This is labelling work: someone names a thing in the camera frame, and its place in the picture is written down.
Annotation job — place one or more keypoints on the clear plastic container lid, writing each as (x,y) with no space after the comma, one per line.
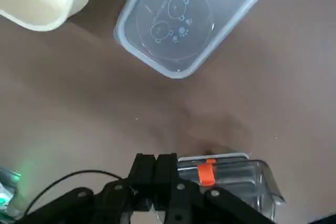
(183,24)

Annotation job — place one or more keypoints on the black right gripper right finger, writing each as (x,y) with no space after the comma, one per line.
(165,176)

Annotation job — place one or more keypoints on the cream rectangular plastic container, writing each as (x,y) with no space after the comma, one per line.
(39,1)

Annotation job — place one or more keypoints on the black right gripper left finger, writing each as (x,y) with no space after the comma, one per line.
(143,176)

